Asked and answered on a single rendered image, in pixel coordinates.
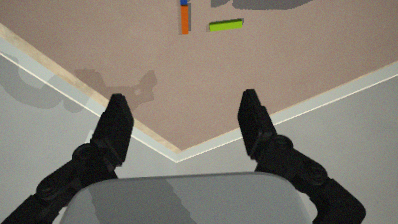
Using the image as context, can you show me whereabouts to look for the lime green rectangular bar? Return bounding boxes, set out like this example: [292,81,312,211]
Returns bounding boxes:
[209,19,242,32]

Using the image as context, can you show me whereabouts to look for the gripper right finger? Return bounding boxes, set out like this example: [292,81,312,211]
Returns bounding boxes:
[237,89,366,224]

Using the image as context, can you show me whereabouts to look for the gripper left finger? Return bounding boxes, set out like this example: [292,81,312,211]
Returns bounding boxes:
[1,94,134,224]

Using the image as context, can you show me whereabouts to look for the orange rod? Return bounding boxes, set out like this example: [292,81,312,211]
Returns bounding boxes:
[181,4,188,34]

